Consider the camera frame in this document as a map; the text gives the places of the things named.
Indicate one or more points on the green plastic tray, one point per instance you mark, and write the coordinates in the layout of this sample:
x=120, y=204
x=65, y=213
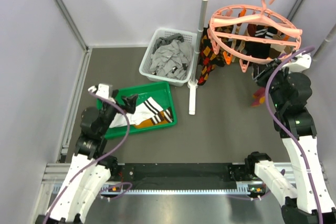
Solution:
x=159, y=91

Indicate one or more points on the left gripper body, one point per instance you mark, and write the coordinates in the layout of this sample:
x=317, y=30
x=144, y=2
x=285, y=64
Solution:
x=109, y=110

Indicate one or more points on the pink round clip hanger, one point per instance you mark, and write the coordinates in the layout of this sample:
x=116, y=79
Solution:
x=241, y=29

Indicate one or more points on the orange clothes clip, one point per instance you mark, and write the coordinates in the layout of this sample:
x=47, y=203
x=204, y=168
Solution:
x=227, y=57

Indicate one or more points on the grey clothes pile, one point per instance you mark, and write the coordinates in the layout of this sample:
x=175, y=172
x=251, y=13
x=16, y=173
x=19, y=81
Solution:
x=171, y=57

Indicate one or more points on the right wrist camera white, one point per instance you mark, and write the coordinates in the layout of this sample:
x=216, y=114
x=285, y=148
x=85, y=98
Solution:
x=302, y=63

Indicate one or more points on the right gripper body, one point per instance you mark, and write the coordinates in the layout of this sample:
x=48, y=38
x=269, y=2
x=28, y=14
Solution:
x=264, y=78

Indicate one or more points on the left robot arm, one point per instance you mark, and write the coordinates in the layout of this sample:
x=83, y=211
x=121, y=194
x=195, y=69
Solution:
x=90, y=167

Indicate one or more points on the white plastic laundry basket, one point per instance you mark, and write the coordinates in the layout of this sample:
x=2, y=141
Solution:
x=146, y=61

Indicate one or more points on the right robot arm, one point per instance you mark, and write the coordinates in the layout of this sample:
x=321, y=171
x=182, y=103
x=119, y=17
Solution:
x=307, y=200

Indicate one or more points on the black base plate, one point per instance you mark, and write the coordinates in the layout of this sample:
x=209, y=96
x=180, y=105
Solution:
x=181, y=176

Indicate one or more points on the black white striped sock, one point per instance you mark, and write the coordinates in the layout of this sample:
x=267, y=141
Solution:
x=258, y=49

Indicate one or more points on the black argyle sock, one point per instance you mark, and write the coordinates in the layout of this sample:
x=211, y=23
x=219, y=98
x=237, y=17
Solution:
x=207, y=60

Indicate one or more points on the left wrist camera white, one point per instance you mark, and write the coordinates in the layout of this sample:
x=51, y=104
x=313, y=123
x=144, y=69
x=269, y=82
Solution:
x=101, y=91

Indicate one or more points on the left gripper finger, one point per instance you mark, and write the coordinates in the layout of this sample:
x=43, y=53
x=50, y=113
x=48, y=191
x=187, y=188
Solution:
x=115, y=93
x=130, y=103

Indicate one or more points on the orange brown striped sock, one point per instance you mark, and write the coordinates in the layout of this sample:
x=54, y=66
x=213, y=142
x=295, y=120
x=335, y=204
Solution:
x=163, y=117

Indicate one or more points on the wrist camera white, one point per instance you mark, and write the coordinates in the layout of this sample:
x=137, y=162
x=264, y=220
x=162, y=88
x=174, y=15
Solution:
x=101, y=91
x=302, y=63

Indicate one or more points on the grey slotted cable duct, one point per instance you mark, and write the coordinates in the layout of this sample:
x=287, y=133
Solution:
x=241, y=189

